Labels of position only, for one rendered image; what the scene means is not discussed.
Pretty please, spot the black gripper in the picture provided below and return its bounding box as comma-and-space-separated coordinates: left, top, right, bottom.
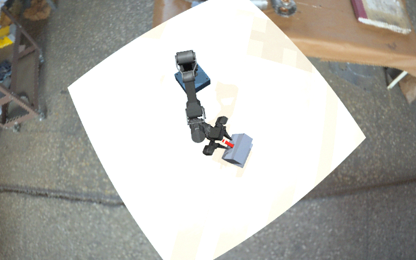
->
202, 116, 233, 156

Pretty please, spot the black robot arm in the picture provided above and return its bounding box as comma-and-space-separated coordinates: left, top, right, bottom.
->
175, 50, 225, 143

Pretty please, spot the grey sloped panel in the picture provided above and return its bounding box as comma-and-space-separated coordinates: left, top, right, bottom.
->
222, 133, 253, 168

